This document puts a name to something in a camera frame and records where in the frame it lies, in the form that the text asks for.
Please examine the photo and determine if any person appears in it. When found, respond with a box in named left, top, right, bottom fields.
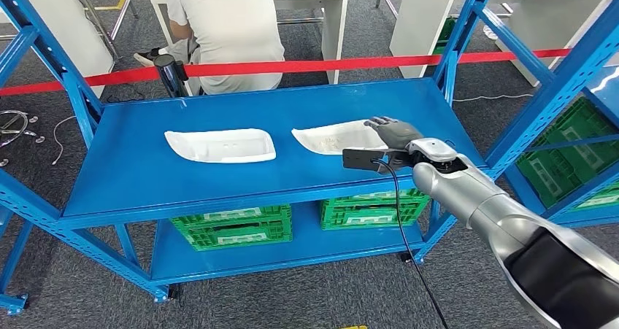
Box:
left=134, top=0, right=291, bottom=96

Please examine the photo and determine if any chrome chair base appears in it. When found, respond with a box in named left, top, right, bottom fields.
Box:
left=0, top=109, right=45, bottom=167

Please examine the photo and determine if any white part with orange writing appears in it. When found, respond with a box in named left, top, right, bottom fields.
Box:
left=291, top=119, right=391, bottom=156

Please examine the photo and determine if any white cabinet panel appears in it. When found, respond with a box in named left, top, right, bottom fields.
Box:
left=0, top=0, right=115, bottom=98

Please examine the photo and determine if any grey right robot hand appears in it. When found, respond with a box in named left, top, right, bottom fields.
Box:
left=364, top=116, right=426, bottom=151

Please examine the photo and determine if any white floor cable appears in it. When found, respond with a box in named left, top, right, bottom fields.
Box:
left=52, top=115, right=78, bottom=166
left=453, top=93, right=533, bottom=103

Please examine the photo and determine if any metal table frame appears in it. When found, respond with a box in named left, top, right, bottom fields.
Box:
left=63, top=0, right=139, bottom=62

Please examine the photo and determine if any white table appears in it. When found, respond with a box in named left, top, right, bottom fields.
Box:
left=150, top=0, right=350, bottom=85
left=389, top=0, right=619, bottom=87

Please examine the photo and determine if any black stanchion post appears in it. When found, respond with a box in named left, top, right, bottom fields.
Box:
left=153, top=54, right=190, bottom=98

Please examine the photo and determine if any red barrier belt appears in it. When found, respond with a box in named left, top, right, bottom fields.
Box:
left=0, top=48, right=572, bottom=97

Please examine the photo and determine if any black camera cable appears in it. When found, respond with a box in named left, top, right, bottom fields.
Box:
left=371, top=158, right=452, bottom=329

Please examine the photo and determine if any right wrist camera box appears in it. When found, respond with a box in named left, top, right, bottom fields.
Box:
left=342, top=147, right=415, bottom=174

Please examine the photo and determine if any blue metal shelf rack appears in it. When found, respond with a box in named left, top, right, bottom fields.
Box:
left=0, top=206, right=35, bottom=317
left=0, top=0, right=619, bottom=303
left=502, top=63, right=619, bottom=228

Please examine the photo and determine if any plain white plastic part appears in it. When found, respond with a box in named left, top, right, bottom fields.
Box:
left=164, top=128, right=277, bottom=164

